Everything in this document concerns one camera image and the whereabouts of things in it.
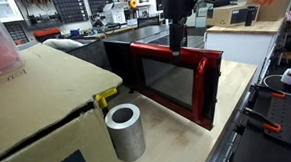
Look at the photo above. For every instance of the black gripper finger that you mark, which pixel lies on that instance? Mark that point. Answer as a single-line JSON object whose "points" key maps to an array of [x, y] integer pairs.
{"points": [[176, 37]]}

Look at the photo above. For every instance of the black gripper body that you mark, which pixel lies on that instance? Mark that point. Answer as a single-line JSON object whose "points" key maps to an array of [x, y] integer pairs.
{"points": [[178, 5]]}

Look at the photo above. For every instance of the black chair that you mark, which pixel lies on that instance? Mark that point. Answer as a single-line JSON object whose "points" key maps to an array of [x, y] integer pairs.
{"points": [[148, 21]]}

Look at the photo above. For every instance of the yellow tape roll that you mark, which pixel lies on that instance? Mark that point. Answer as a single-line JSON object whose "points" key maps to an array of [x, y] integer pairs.
{"points": [[133, 4]]}

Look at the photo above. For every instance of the beige device box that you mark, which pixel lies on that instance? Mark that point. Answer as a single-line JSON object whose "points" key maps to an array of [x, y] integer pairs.
{"points": [[222, 17]]}

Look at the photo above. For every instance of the wooden workbench with shelves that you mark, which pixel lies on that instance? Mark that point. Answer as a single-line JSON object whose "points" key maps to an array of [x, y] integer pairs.
{"points": [[122, 29]]}

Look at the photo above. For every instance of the small white cardboard box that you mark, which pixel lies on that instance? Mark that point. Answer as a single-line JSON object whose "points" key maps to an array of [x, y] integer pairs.
{"points": [[115, 14]]}

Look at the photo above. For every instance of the white-sided wooden table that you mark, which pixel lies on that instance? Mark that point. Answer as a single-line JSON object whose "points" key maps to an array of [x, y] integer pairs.
{"points": [[247, 45]]}

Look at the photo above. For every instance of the black tumbler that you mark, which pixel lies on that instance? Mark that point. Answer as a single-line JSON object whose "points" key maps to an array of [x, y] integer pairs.
{"points": [[250, 16]]}

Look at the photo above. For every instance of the black crate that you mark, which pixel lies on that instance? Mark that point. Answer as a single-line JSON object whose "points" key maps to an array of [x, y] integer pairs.
{"points": [[90, 55]]}

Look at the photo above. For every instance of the cardboard box with orange print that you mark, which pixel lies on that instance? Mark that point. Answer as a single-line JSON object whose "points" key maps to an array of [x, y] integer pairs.
{"points": [[275, 4]]}

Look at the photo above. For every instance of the blue cup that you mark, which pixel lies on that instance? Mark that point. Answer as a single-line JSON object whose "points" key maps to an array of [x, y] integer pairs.
{"points": [[75, 32]]}

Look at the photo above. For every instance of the aluminium cylinder tube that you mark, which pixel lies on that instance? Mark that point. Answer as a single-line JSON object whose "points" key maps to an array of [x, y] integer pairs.
{"points": [[127, 138]]}

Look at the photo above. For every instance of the white bag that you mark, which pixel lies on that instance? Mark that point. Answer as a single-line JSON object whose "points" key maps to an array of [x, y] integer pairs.
{"points": [[61, 44]]}

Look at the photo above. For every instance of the red toolbox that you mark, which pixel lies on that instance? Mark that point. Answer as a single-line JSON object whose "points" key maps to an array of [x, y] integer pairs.
{"points": [[47, 33]]}

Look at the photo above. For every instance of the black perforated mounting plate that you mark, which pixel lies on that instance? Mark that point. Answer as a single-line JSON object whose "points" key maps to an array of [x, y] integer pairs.
{"points": [[287, 117]]}

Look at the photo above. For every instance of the large brown cardboard box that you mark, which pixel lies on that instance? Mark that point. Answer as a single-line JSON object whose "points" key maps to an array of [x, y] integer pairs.
{"points": [[43, 106]]}

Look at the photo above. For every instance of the dark small parts drawer organiser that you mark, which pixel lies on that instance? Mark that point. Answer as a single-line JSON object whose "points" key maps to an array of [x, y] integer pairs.
{"points": [[16, 33]]}

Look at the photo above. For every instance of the dark wall parts bin panel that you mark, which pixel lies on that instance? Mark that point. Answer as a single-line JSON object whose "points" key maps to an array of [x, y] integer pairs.
{"points": [[98, 4], [71, 9]]}

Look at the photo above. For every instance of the white wall glass cabinet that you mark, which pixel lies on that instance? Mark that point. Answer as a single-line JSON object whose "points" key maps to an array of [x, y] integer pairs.
{"points": [[5, 10]]}

